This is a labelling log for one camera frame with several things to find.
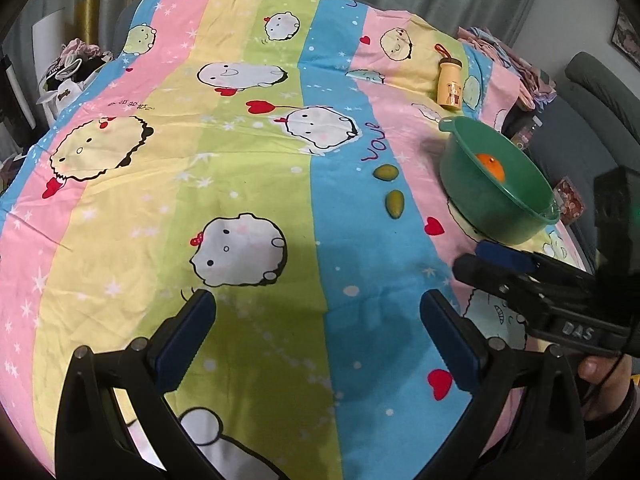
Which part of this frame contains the green plastic bowl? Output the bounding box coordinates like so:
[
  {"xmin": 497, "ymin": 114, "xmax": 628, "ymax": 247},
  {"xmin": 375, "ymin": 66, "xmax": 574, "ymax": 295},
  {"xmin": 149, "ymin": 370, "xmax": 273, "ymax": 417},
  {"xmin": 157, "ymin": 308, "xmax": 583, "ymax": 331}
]
[{"xmin": 438, "ymin": 116, "xmax": 560, "ymax": 245}]

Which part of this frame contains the orange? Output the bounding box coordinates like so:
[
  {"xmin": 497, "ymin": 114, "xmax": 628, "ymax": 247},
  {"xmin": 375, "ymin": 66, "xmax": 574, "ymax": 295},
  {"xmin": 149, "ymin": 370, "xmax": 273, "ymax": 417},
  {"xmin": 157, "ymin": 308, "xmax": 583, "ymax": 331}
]
[{"xmin": 476, "ymin": 154, "xmax": 506, "ymax": 183}]

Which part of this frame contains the green olive fruit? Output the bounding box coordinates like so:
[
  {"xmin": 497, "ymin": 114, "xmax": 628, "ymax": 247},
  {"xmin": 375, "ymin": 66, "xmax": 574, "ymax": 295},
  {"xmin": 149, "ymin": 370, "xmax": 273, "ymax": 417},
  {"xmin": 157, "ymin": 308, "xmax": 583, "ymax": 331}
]
[
  {"xmin": 385, "ymin": 190, "xmax": 405, "ymax": 220},
  {"xmin": 372, "ymin": 164, "xmax": 399, "ymax": 182}
]

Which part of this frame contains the person's right hand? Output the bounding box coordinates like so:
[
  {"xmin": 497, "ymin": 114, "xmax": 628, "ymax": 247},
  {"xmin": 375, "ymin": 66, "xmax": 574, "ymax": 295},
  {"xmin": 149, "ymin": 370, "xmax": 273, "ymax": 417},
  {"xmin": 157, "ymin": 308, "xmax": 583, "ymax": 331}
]
[{"xmin": 578, "ymin": 356, "xmax": 632, "ymax": 420}]

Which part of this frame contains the red patterned box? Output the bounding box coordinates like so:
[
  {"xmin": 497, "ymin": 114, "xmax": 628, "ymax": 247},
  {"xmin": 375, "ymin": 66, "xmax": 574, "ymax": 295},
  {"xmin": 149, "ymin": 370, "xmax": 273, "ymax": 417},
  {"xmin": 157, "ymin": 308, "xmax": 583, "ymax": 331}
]
[{"xmin": 553, "ymin": 177, "xmax": 586, "ymax": 226}]

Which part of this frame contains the plastic drink bottle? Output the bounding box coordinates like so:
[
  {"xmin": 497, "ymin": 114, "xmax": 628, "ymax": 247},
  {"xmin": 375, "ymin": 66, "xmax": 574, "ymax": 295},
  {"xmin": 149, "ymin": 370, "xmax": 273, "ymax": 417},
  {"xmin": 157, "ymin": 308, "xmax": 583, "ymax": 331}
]
[{"xmin": 512, "ymin": 116, "xmax": 542, "ymax": 151}]

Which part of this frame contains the grey sofa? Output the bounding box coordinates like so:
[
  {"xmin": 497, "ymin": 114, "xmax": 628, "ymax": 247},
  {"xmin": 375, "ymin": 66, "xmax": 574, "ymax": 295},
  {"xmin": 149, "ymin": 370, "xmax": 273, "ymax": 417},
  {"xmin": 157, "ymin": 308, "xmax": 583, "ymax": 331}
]
[{"xmin": 502, "ymin": 52, "xmax": 639, "ymax": 271}]

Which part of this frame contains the folded clothes pile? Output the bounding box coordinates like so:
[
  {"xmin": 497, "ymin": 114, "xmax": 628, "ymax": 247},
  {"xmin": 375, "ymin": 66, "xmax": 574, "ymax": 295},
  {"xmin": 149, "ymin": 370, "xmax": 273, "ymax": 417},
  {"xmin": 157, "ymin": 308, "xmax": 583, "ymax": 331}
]
[{"xmin": 458, "ymin": 27, "xmax": 556, "ymax": 112}]

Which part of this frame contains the small yellow bottle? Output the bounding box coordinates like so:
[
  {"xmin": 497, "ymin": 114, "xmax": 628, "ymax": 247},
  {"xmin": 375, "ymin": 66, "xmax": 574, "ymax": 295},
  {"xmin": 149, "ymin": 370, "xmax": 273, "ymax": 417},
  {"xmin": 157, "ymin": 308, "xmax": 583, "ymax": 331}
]
[{"xmin": 434, "ymin": 44, "xmax": 462, "ymax": 110}]

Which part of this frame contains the colourful cartoon bedsheet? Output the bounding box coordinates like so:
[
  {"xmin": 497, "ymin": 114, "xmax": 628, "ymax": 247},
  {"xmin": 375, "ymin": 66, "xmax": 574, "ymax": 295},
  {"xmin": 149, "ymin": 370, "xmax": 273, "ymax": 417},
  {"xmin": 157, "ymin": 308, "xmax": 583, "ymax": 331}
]
[{"xmin": 0, "ymin": 0, "xmax": 586, "ymax": 480}]

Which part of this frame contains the framed landscape painting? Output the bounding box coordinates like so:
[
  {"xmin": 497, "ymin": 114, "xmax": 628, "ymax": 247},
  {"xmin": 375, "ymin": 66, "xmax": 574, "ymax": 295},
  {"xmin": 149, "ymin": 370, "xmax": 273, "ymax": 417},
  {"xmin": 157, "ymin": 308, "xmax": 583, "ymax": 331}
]
[{"xmin": 611, "ymin": 8, "xmax": 640, "ymax": 67}]

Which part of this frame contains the clutter pile with cup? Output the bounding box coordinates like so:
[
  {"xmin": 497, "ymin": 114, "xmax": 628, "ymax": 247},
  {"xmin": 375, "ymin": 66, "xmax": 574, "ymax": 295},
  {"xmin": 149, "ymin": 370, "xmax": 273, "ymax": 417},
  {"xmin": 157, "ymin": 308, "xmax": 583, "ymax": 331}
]
[{"xmin": 36, "ymin": 38, "xmax": 114, "ymax": 126}]

